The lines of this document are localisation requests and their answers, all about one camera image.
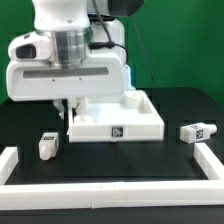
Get white square tabletop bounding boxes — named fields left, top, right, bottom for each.
left=68, top=90, right=165, bottom=142

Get white U-shaped fence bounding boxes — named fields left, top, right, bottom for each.
left=0, top=143, right=224, bottom=210

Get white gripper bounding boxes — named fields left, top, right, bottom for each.
left=6, top=32, right=128, bottom=119

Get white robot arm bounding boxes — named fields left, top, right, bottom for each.
left=6, top=0, right=144, bottom=114

